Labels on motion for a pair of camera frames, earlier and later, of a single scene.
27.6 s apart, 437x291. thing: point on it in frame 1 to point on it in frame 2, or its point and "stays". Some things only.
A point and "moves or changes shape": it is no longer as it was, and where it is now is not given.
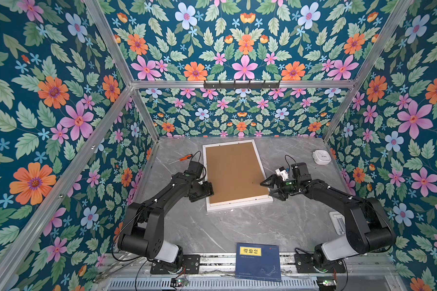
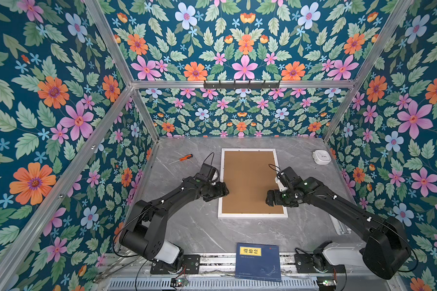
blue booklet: [258, 262] stays
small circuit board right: [327, 283] stays
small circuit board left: [177, 282] stays
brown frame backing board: [235, 173] moves or changes shape
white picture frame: [252, 201] to [247, 215]
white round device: [321, 157] stays
